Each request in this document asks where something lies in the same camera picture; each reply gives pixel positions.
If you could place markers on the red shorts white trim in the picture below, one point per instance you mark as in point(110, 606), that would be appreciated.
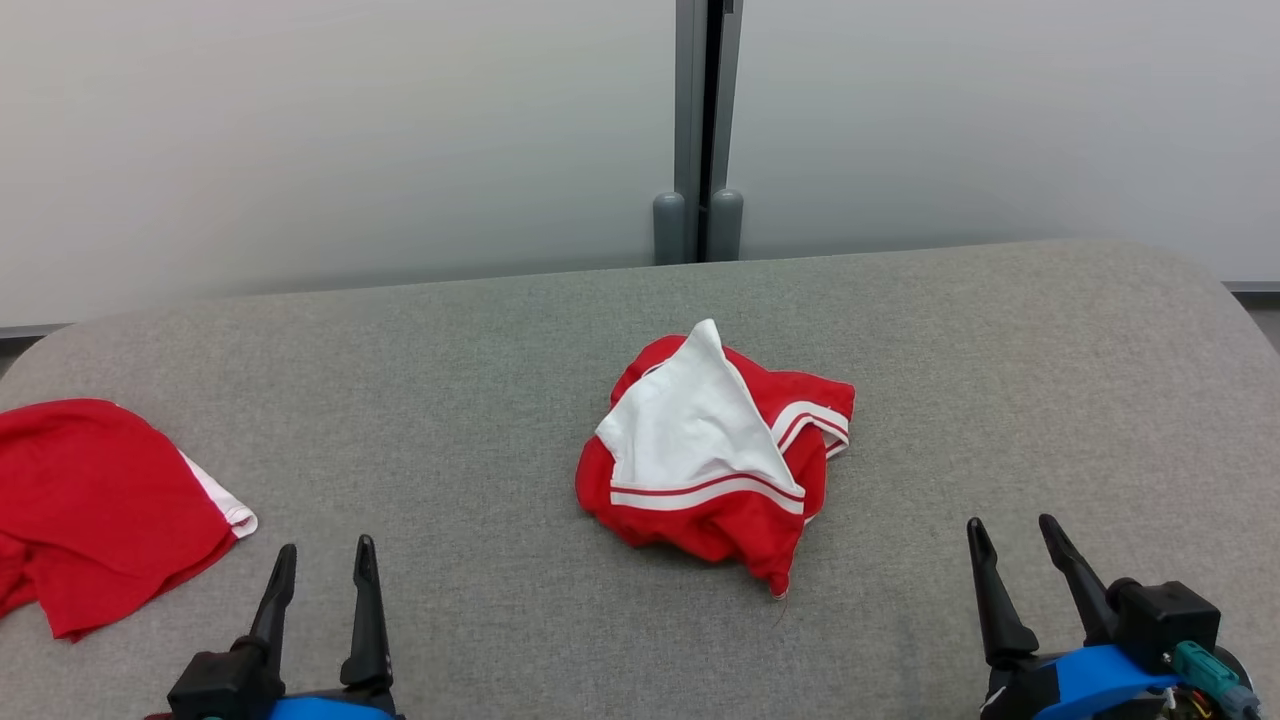
point(90, 500)

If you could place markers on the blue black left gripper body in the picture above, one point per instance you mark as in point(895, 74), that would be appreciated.
point(330, 710)

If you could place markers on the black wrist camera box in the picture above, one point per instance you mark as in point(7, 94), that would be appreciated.
point(215, 685)
point(1165, 620)

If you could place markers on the red white basketball jersey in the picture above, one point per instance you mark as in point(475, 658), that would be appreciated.
point(720, 520)

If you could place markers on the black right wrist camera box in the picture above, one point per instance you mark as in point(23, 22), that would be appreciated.
point(1165, 620)

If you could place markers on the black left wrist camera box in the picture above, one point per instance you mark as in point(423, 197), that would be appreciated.
point(215, 685)

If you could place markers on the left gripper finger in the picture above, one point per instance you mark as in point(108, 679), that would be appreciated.
point(278, 600)
point(366, 630)

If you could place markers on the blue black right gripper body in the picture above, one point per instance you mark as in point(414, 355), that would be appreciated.
point(1090, 680)

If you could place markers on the grey metal partition post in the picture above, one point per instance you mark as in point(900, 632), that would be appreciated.
point(690, 100)

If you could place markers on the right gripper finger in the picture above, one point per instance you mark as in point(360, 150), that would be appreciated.
point(1003, 620)
point(1088, 595)

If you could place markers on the grey cylindrical post bumper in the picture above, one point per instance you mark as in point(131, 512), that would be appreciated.
point(669, 230)
point(726, 225)

